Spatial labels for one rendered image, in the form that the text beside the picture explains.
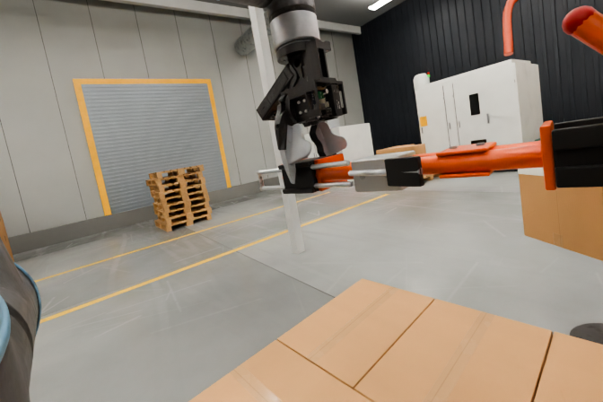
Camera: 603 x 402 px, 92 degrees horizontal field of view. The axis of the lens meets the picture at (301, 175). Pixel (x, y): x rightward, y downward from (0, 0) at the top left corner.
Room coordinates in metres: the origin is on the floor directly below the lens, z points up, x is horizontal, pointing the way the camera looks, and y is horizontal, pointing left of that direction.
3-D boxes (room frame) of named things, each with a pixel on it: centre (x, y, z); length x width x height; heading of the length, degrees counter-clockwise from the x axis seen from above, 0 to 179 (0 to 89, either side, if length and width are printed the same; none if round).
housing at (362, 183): (0.41, -0.12, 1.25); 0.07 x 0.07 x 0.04; 47
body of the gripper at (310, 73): (0.48, -0.03, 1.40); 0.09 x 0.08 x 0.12; 46
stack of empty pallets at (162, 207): (6.96, 3.01, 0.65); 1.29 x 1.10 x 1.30; 36
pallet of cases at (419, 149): (7.46, -2.78, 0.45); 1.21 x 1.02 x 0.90; 36
